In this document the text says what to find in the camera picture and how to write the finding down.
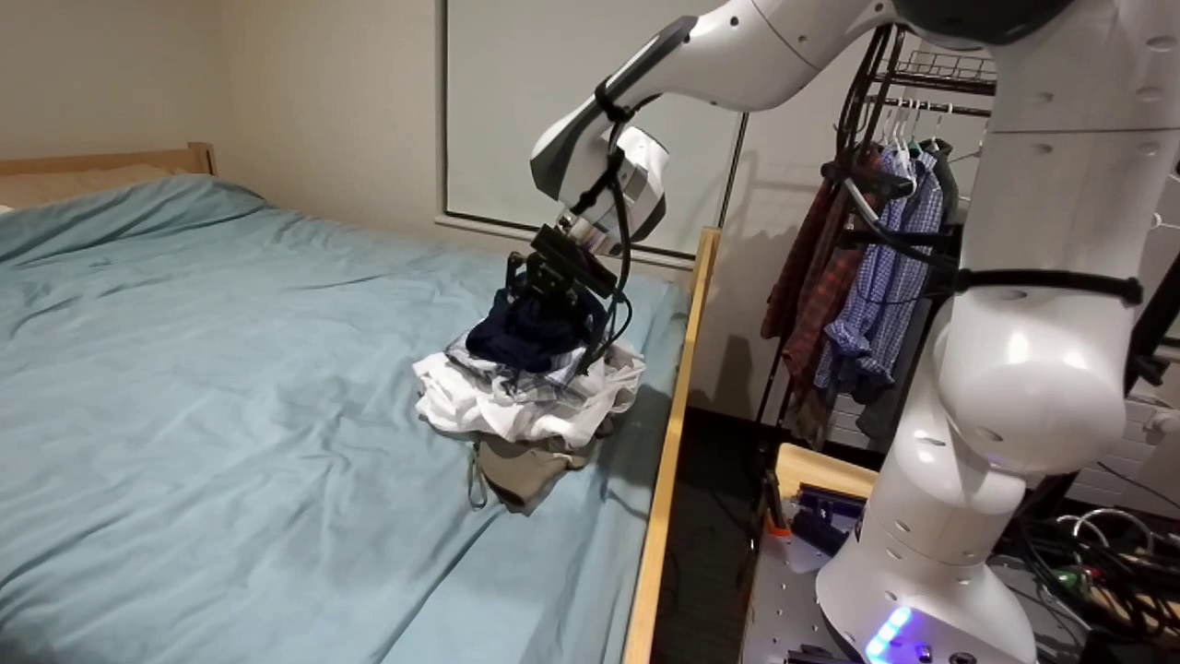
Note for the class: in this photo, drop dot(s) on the white cloth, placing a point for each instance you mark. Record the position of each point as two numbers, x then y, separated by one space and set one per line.
527 406

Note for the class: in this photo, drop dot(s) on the blue hanging shirt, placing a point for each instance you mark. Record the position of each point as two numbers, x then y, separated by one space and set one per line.
880 295

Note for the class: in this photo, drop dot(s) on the light blue bed sheet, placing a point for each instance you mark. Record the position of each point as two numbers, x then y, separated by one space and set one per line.
246 430

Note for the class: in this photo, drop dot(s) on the black clothes rack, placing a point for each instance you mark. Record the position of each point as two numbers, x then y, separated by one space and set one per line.
880 86

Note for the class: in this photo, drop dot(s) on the bed with teal sheet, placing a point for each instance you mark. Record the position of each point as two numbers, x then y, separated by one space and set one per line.
670 465

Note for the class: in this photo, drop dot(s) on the grey beige cloth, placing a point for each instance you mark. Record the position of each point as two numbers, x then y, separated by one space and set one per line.
527 472

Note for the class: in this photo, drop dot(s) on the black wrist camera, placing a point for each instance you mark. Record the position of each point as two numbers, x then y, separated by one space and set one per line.
578 256

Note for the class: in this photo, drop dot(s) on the wooden tool box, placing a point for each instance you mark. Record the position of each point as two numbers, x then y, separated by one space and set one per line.
824 472

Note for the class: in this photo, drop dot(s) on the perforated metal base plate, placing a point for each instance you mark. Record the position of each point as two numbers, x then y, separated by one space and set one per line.
785 601

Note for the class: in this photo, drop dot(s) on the hanging clothes on rack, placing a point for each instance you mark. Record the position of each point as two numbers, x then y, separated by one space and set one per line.
815 283

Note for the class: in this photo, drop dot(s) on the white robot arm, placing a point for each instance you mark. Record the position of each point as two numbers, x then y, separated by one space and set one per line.
1033 371

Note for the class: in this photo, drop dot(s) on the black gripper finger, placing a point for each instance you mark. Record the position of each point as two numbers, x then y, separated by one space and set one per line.
520 311
592 335

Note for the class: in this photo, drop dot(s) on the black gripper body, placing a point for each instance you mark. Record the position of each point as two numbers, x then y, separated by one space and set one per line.
557 295

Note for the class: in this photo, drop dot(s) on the navy blue cloth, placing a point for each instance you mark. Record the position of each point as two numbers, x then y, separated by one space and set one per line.
520 337

